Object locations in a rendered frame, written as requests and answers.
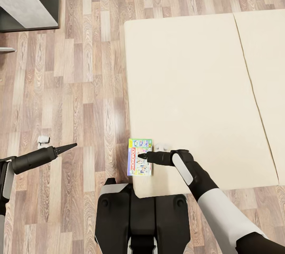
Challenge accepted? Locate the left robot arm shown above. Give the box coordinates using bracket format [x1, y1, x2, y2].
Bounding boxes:
[0, 136, 77, 254]

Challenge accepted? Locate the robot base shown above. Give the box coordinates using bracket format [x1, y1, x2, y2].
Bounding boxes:
[94, 178, 191, 254]

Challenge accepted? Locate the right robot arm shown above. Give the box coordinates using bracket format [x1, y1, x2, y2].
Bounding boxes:
[138, 142, 285, 254]

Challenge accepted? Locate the board game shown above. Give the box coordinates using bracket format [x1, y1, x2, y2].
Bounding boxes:
[127, 138, 152, 176]

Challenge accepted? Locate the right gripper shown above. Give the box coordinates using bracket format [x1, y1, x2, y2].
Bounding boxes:
[138, 151, 166, 166]

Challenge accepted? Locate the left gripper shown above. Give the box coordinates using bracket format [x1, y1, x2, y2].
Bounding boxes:
[27, 143, 77, 169]

